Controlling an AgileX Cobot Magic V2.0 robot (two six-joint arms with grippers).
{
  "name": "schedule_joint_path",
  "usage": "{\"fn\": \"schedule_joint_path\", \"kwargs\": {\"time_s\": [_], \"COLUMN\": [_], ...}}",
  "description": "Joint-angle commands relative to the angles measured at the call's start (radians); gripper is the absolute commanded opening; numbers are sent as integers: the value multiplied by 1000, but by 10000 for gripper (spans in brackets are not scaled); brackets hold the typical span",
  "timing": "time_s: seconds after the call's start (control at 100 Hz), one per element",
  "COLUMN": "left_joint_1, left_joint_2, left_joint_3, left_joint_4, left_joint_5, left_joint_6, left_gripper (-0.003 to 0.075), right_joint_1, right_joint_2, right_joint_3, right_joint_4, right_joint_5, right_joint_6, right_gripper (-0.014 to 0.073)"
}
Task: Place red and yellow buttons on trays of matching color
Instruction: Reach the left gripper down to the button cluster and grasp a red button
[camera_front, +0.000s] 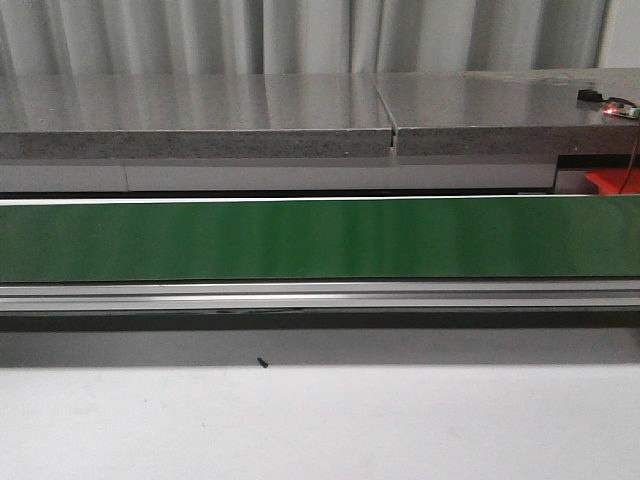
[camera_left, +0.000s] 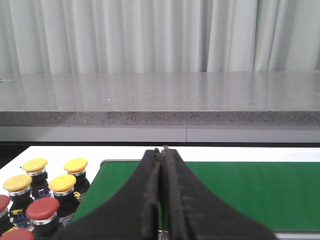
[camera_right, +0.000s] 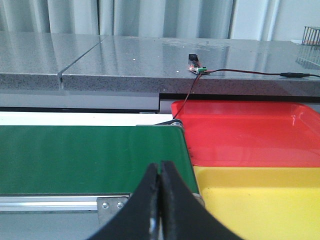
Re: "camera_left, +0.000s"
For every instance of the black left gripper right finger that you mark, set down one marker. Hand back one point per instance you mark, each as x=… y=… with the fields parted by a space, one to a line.
x=190 y=211

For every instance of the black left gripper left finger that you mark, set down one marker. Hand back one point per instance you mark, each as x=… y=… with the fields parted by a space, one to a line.
x=132 y=213

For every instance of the green conveyor belt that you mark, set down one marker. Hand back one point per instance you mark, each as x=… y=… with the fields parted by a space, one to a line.
x=284 y=197

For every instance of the grey stone counter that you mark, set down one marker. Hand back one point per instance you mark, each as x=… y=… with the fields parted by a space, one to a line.
x=201 y=107

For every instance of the white curtain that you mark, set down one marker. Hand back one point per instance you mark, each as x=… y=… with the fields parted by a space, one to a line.
x=141 y=36

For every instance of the yellow push button switch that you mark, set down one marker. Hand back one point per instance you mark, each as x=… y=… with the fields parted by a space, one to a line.
x=77 y=168
x=39 y=185
x=19 y=191
x=63 y=190

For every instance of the red push button switch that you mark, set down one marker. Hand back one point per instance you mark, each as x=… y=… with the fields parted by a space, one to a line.
x=43 y=214
x=5 y=220
x=18 y=234

